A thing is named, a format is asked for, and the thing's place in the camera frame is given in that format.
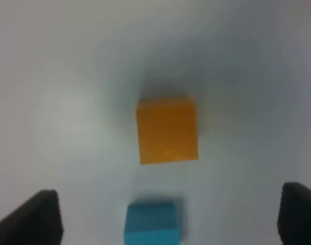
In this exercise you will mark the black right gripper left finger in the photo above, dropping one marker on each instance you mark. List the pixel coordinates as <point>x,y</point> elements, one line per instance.
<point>37,221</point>

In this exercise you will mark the orange cube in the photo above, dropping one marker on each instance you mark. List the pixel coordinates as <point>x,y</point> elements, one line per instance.
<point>167,130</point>

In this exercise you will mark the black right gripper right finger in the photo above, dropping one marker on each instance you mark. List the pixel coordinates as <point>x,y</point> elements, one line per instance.
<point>294,217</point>

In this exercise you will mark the blue cube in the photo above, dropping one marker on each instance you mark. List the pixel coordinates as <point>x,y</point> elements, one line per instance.
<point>152,223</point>

